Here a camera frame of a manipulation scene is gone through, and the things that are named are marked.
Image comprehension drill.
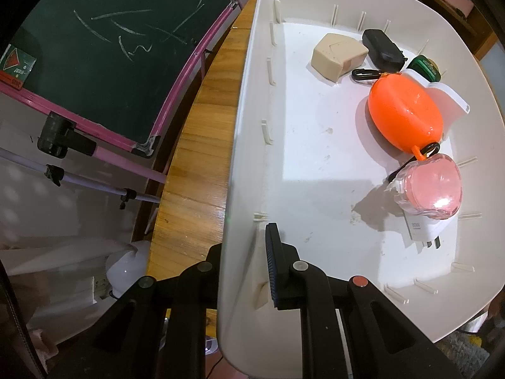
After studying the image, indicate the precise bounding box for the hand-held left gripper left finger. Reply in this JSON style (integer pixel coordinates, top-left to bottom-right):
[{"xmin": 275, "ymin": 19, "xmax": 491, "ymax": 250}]
[{"xmin": 47, "ymin": 243, "xmax": 225, "ymax": 379}]

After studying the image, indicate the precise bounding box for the grey fluffy rug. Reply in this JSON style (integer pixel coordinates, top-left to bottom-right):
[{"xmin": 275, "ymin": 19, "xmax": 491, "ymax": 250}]
[{"xmin": 446, "ymin": 329, "xmax": 494, "ymax": 379}]

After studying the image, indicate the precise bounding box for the red and green packet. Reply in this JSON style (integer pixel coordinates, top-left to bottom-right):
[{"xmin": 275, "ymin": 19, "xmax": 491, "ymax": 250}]
[{"xmin": 0, "ymin": 43, "xmax": 37, "ymax": 87}]

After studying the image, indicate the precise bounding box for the white easel tube with clamps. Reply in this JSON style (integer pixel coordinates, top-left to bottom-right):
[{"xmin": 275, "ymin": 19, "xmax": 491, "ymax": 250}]
[{"xmin": 0, "ymin": 147, "xmax": 160, "ymax": 210}]

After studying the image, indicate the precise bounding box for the white round lamp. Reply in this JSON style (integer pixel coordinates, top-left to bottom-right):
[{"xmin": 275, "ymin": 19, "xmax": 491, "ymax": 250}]
[{"xmin": 106, "ymin": 241, "xmax": 150, "ymax": 297}]

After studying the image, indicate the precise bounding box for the green jar with gold lid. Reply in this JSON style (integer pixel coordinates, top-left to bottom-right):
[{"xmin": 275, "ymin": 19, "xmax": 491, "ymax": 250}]
[{"xmin": 406, "ymin": 55, "xmax": 442, "ymax": 81}]

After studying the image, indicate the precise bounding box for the white plastic scoop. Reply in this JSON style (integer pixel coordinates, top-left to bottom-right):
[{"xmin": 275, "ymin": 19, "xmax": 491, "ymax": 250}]
[{"xmin": 398, "ymin": 68, "xmax": 471, "ymax": 143}]

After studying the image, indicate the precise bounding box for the white charger plug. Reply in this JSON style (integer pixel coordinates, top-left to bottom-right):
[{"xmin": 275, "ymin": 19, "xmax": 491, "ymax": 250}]
[{"xmin": 400, "ymin": 209, "xmax": 454, "ymax": 251}]

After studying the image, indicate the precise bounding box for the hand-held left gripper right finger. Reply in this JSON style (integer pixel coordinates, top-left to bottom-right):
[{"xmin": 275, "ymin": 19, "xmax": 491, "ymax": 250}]
[{"xmin": 264, "ymin": 223, "xmax": 462, "ymax": 379}]

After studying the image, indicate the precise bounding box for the pink translucent case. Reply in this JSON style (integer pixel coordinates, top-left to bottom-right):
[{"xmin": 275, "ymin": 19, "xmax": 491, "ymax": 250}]
[{"xmin": 389, "ymin": 153, "xmax": 462, "ymax": 220}]

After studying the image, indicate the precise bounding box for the orange round case with carabiners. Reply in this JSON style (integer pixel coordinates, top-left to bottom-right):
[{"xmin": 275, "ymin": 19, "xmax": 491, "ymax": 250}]
[{"xmin": 351, "ymin": 68, "xmax": 444, "ymax": 161}]

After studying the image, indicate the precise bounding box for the black easel knob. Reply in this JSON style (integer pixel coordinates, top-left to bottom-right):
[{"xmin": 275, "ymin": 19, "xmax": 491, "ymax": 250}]
[{"xmin": 37, "ymin": 112, "xmax": 97, "ymax": 159}]

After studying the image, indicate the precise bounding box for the white plastic storage bin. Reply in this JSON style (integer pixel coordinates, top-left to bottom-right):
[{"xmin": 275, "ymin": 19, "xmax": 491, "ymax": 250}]
[{"xmin": 216, "ymin": 0, "xmax": 505, "ymax": 379}]

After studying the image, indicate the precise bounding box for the brown wooden shelf cabinet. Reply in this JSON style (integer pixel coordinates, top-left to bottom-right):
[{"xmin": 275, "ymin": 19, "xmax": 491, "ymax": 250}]
[{"xmin": 395, "ymin": 0, "xmax": 498, "ymax": 60}]

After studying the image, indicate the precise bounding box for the green chalkboard with pink frame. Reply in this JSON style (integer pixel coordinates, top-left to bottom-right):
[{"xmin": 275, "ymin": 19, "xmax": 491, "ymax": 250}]
[{"xmin": 0, "ymin": 0, "xmax": 241, "ymax": 159}]

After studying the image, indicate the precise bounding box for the beige plastic box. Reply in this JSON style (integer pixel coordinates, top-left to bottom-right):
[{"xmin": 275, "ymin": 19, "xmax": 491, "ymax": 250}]
[{"xmin": 311, "ymin": 33, "xmax": 369, "ymax": 83}]

